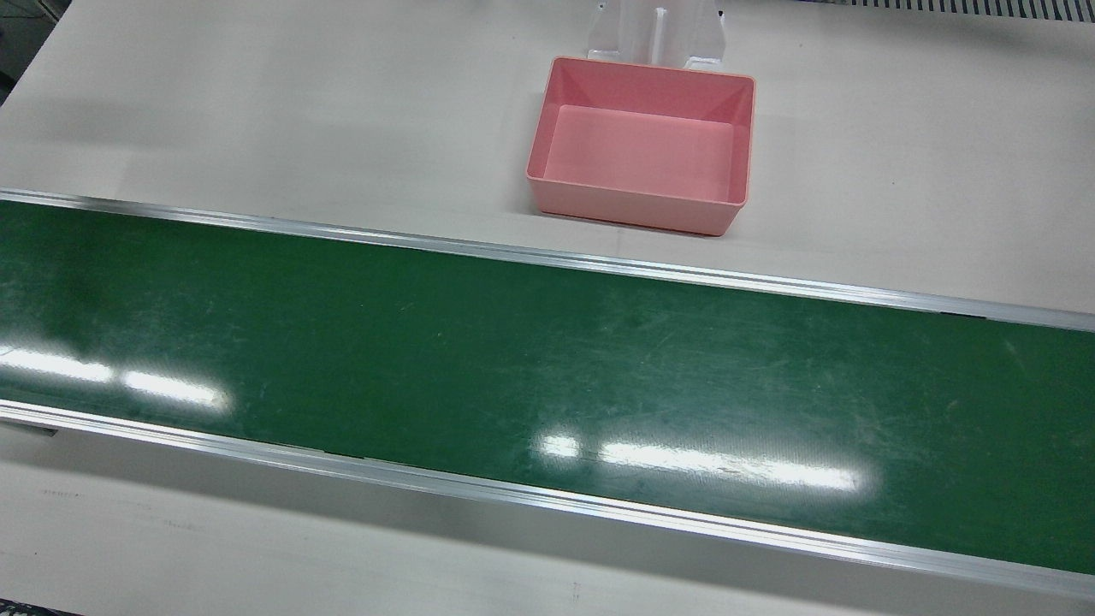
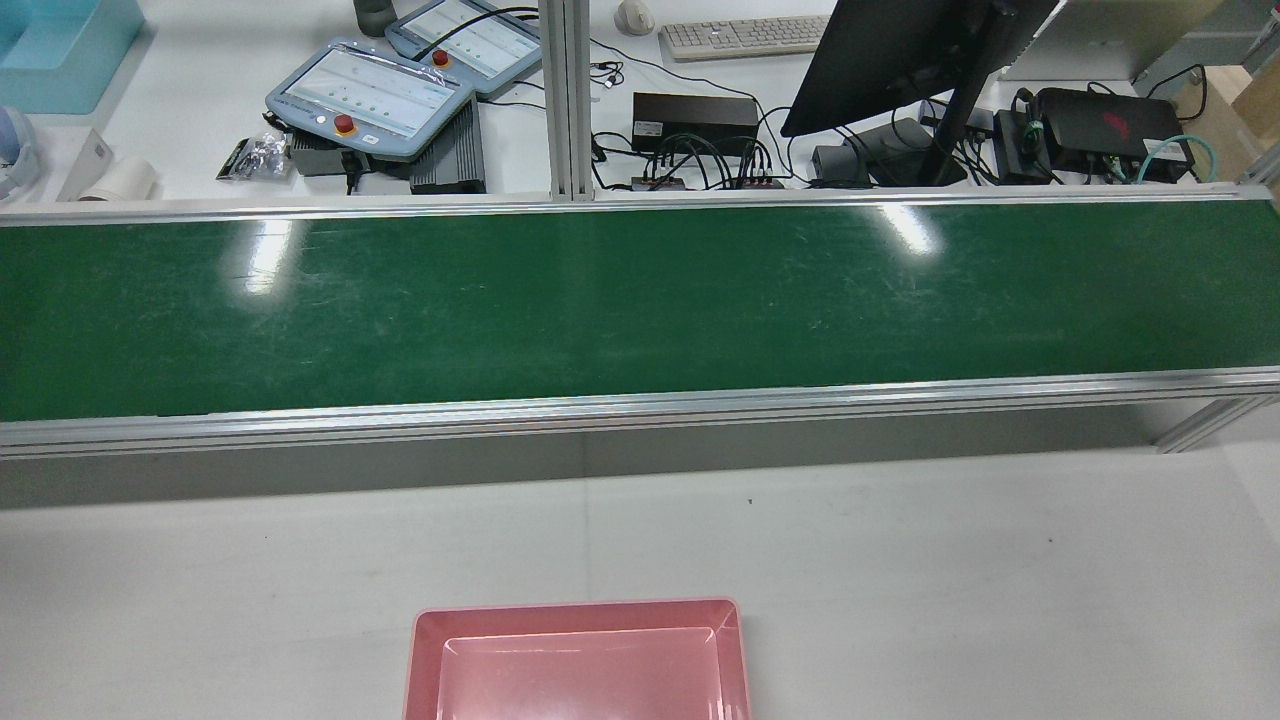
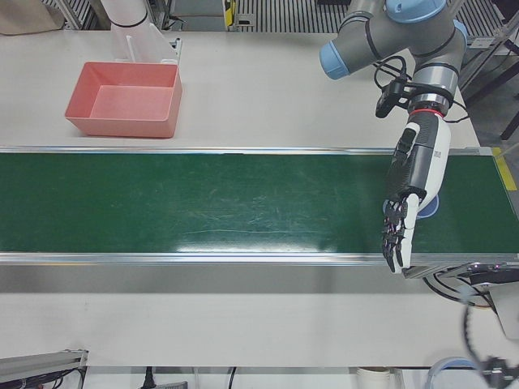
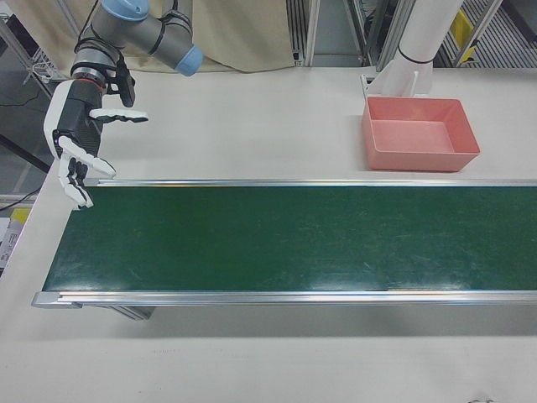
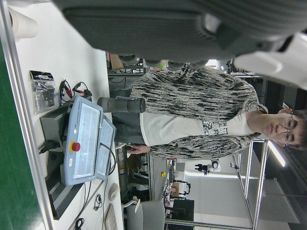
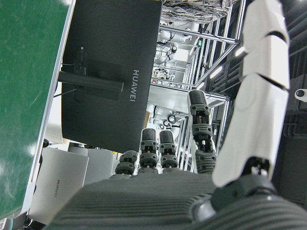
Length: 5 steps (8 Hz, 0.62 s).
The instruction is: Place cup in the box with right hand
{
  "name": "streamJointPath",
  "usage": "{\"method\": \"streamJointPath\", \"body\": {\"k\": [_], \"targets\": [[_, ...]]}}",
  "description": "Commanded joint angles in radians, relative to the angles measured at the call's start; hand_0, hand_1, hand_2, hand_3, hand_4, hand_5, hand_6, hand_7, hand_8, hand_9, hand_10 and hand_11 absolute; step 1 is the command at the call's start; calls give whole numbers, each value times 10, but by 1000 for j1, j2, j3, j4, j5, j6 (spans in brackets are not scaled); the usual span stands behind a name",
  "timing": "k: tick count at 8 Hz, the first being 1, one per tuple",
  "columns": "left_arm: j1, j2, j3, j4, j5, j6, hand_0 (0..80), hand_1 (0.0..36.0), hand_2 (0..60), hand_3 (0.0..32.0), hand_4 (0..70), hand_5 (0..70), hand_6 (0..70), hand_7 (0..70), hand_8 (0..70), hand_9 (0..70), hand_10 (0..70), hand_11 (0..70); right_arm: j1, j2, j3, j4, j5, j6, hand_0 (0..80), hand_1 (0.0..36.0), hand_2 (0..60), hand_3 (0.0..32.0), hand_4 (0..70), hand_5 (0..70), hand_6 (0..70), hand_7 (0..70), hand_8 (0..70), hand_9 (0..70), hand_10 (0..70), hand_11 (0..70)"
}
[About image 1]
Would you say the slotted metal grille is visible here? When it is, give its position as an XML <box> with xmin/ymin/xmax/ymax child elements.
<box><xmin>804</xmin><ymin>0</ymin><xmax>1095</xmax><ymax>22</ymax></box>

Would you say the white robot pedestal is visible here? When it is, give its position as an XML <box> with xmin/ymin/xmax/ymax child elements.
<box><xmin>587</xmin><ymin>0</ymin><xmax>728</xmax><ymax>74</ymax></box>

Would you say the pink plastic box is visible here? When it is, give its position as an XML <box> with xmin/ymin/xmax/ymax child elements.
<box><xmin>525</xmin><ymin>56</ymin><xmax>757</xmax><ymax>238</ymax></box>

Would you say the aluminium conveyor side rail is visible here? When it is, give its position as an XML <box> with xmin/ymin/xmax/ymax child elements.
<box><xmin>0</xmin><ymin>400</ymin><xmax>1095</xmax><ymax>600</ymax></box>
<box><xmin>0</xmin><ymin>188</ymin><xmax>1095</xmax><ymax>333</ymax></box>

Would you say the green conveyor belt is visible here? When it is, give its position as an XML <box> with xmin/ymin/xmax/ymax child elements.
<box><xmin>0</xmin><ymin>201</ymin><xmax>1095</xmax><ymax>576</ymax></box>

